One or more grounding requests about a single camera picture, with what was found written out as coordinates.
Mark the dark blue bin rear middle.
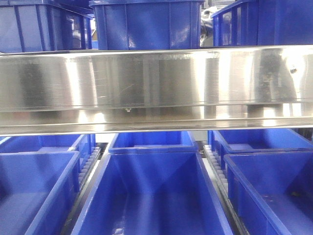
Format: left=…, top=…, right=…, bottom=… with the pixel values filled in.
left=108, top=131, right=198, bottom=154

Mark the dark blue bin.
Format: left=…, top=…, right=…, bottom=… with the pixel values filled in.
left=0, top=151, right=80, bottom=235
left=72, top=152, right=232, bottom=235
left=108, top=131, right=198, bottom=154
left=0, top=0, right=92, bottom=53
left=212, top=0, right=313, bottom=47
left=89, top=0, right=203, bottom=50
left=224, top=151, right=313, bottom=235
left=208, top=128, right=313, bottom=170
left=0, top=134, right=99, bottom=168

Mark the dark blue bin lower middle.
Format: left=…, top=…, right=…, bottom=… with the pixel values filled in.
left=72, top=152, right=232, bottom=235

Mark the dark blue bin upper middle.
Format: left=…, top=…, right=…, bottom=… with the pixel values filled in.
left=89, top=0, right=203, bottom=50

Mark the dark blue bin rear right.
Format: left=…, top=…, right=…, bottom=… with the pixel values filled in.
left=208, top=128, right=313, bottom=170

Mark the dark blue bin rear left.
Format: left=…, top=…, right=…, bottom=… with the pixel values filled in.
left=0, top=134, right=99, bottom=168

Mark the white roller track right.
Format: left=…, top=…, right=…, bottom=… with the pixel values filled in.
left=203, top=144, right=228, bottom=196

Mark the white roller track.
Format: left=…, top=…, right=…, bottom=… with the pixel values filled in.
left=203, top=144, right=228, bottom=196
left=78, top=147, right=101, bottom=189

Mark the white roller track left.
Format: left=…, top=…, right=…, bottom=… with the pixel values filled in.
left=78, top=147, right=101, bottom=189

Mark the dark blue bin upper right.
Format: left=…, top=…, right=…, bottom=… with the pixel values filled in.
left=212, top=0, right=313, bottom=47

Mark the dark blue bin lower right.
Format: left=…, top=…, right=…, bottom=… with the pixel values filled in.
left=224, top=151, right=313, bottom=235

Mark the dark blue bin lower left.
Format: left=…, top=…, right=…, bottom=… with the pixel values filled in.
left=0, top=151, right=80, bottom=235

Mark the dark blue bin upper left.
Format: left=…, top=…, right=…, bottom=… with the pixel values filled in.
left=0, top=0, right=92, bottom=53

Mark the stainless steel shelf rail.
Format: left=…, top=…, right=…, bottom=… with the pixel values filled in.
left=0, top=45, right=313, bottom=136

